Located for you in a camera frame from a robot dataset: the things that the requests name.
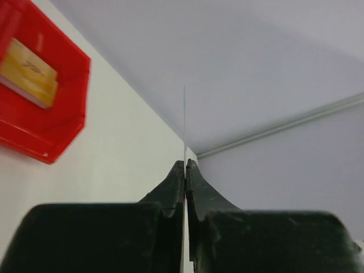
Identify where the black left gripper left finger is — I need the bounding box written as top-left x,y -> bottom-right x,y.
139,160 -> 185,273

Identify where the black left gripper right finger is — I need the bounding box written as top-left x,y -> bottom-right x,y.
186,159 -> 241,272

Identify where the silver VIP credit card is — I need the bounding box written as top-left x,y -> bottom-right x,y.
183,85 -> 187,178

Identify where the gold credit card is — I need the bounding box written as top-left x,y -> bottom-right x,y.
1,38 -> 59,109

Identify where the red plastic bin right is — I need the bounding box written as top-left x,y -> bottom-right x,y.
1,1 -> 90,164

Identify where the aluminium right frame post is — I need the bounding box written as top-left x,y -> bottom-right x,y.
197,92 -> 363,159

